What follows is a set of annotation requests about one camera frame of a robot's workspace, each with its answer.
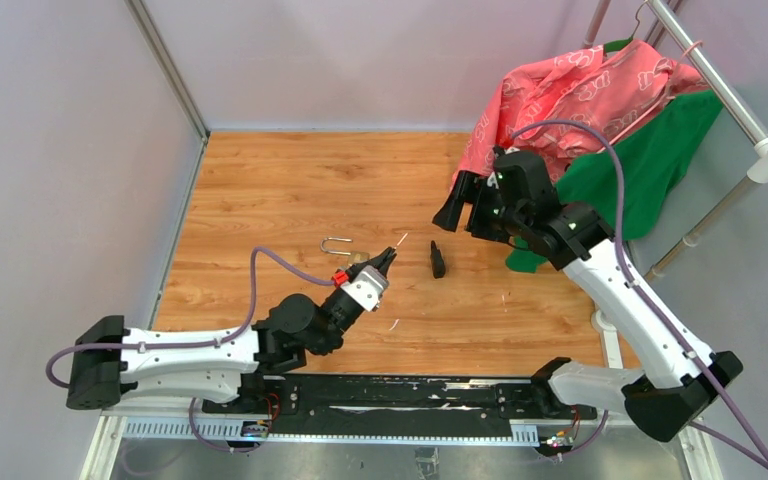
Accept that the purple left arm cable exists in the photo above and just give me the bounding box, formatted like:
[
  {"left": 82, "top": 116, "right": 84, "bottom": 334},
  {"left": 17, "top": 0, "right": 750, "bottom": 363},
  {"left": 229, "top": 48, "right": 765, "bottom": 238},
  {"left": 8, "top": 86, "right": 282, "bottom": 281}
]
[{"left": 46, "top": 246, "right": 339, "bottom": 455}]

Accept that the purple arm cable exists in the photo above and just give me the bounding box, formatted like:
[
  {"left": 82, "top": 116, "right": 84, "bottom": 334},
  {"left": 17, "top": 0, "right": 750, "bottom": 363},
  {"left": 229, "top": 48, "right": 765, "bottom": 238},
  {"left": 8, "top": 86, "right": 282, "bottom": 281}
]
[
  {"left": 46, "top": 246, "right": 339, "bottom": 455},
  {"left": 509, "top": 119, "right": 768, "bottom": 480}
]

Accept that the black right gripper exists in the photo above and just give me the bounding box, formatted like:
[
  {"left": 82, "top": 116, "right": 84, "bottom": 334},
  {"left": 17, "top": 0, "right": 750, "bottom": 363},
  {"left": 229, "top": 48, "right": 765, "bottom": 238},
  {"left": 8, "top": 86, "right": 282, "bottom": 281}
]
[{"left": 432, "top": 170, "right": 528, "bottom": 244}]

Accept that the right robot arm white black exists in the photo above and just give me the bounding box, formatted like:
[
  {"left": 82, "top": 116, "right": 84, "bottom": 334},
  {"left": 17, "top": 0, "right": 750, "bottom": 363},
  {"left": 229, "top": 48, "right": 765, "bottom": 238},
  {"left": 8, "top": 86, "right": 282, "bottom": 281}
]
[{"left": 432, "top": 151, "right": 743, "bottom": 442}]

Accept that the black padlock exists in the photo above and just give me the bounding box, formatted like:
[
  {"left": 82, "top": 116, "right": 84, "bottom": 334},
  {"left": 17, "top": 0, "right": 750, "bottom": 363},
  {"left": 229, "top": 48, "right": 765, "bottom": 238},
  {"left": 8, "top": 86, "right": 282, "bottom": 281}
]
[{"left": 430, "top": 240, "right": 447, "bottom": 279}]

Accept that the green garment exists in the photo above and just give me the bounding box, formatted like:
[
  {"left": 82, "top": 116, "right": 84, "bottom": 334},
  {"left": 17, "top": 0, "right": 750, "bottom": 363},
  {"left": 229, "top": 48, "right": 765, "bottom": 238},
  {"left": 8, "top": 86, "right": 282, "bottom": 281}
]
[{"left": 505, "top": 89, "right": 725, "bottom": 274}]

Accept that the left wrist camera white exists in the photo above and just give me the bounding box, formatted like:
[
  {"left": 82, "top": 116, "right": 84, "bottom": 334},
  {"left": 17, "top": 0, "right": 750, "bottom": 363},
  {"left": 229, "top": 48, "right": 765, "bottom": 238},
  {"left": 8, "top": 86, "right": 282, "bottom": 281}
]
[{"left": 338, "top": 265, "right": 390, "bottom": 312}]

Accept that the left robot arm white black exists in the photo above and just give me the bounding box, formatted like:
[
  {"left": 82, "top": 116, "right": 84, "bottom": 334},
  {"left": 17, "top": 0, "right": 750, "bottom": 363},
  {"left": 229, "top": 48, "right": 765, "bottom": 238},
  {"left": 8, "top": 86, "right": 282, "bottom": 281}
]
[{"left": 45, "top": 247, "right": 397, "bottom": 413}]

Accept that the pink patterned garment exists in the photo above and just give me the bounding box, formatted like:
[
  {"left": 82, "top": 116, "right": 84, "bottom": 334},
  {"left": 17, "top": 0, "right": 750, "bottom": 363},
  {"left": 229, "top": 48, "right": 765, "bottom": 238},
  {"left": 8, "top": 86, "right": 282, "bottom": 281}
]
[{"left": 457, "top": 40, "right": 712, "bottom": 183}]

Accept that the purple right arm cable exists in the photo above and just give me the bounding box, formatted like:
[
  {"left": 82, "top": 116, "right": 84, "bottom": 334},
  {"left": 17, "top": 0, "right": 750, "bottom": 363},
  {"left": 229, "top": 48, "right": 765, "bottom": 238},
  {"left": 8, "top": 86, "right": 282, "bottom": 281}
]
[{"left": 509, "top": 119, "right": 768, "bottom": 480}]

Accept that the aluminium corner frame post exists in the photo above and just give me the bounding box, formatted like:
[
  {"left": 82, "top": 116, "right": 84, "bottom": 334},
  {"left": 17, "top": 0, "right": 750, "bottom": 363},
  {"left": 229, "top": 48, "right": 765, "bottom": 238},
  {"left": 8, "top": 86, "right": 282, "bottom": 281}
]
[{"left": 124, "top": 0, "right": 210, "bottom": 144}]

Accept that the brass padlock steel shackle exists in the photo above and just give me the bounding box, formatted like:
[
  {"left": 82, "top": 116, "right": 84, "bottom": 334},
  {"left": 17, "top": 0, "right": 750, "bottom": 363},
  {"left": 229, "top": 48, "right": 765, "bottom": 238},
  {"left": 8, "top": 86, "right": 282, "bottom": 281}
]
[{"left": 320, "top": 237, "right": 371, "bottom": 269}]

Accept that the metal clothes rack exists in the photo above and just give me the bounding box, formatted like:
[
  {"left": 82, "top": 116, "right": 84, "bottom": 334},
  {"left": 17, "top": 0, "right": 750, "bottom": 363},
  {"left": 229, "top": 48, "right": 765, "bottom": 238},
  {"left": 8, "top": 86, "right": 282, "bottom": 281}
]
[{"left": 581, "top": 0, "right": 768, "bottom": 409}]

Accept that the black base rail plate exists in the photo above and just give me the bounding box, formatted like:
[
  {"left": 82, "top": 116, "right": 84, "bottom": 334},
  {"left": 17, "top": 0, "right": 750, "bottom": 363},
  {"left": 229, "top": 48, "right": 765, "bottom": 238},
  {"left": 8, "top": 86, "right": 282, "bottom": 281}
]
[{"left": 108, "top": 372, "right": 703, "bottom": 446}]

